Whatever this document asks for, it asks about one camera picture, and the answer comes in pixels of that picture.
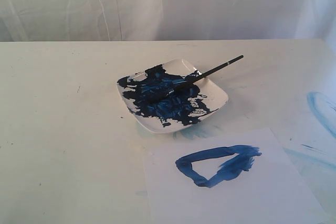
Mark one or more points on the white plate with blue paint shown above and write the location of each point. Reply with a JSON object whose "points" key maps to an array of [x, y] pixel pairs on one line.
{"points": [[176, 111]]}

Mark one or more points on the white backdrop curtain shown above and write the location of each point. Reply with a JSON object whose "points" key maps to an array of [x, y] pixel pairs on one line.
{"points": [[85, 20]]}

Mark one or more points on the white paper sheet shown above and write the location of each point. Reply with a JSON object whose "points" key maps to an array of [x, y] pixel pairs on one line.
{"points": [[271, 191]]}

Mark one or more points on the black paintbrush with blue bristles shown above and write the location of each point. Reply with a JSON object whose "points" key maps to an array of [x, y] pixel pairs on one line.
{"points": [[192, 80]]}

